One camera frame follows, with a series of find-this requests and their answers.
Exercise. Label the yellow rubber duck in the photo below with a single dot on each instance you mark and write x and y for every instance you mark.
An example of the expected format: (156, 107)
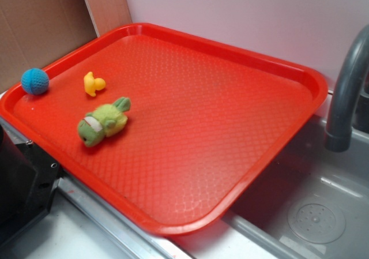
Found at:
(92, 84)

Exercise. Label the green plush frog toy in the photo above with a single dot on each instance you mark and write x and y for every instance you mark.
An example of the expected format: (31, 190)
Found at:
(104, 122)

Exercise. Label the grey toy faucet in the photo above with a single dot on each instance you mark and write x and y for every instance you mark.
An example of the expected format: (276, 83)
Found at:
(349, 105)

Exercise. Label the blue knitted ball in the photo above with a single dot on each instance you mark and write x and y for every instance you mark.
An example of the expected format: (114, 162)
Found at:
(35, 81)

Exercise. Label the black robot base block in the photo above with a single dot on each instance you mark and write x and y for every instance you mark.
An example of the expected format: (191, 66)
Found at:
(28, 181)

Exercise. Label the grey plastic sink basin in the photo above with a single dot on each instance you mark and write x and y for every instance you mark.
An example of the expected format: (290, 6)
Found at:
(308, 203)

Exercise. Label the brown cardboard panel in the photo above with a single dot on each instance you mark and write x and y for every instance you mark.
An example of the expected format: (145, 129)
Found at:
(35, 33)

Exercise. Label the red plastic tray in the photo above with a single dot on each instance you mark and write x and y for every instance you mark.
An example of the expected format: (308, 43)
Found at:
(205, 120)

